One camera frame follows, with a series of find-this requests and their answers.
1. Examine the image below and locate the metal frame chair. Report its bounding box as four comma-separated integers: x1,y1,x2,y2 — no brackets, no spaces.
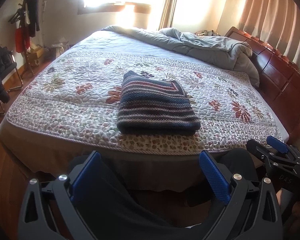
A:
0,50,24,115

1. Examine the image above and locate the cardboard box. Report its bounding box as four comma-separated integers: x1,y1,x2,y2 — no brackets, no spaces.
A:
27,47,45,66

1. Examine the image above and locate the floral quilted bedspread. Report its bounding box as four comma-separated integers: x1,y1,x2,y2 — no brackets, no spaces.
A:
0,31,288,155

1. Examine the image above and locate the grey comforter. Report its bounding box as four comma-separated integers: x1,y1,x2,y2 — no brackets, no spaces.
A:
102,25,260,87

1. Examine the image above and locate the striped knit sweater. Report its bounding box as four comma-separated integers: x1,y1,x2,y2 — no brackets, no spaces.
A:
117,71,200,136

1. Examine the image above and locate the red bag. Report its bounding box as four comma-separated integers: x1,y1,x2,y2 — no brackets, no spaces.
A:
15,27,30,53

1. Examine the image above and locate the wooden headboard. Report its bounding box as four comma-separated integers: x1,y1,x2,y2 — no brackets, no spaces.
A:
226,27,300,144

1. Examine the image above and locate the beige curtain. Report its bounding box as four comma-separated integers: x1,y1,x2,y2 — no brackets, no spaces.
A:
217,0,300,69

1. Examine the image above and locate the wire basket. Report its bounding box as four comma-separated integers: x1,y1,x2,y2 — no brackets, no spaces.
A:
51,43,69,59

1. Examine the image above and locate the black jacket on rack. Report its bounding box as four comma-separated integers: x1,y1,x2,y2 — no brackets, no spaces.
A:
26,0,40,37

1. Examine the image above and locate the wooden coat rack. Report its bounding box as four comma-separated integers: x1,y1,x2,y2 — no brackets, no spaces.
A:
8,0,40,77

